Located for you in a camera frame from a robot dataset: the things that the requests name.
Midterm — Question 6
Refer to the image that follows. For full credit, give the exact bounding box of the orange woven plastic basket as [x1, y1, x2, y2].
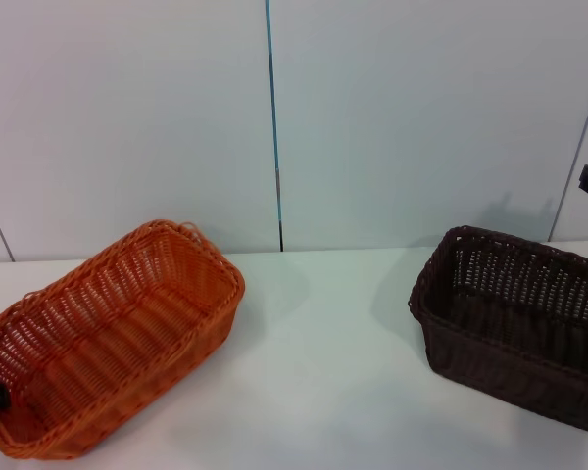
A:
[0, 218, 246, 462]

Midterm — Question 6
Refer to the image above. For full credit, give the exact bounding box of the dark brown woven basket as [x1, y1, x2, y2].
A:
[407, 224, 588, 437]

